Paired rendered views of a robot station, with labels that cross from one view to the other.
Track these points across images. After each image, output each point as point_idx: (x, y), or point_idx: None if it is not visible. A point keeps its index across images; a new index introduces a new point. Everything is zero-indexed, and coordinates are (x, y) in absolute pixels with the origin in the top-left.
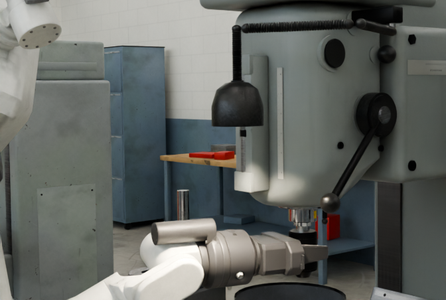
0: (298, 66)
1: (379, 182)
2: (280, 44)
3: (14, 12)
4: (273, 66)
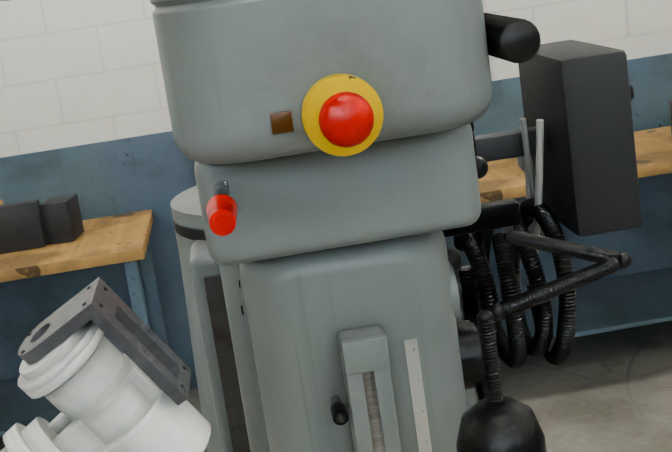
0: (439, 329)
1: (234, 423)
2: (405, 302)
3: (146, 432)
4: (393, 340)
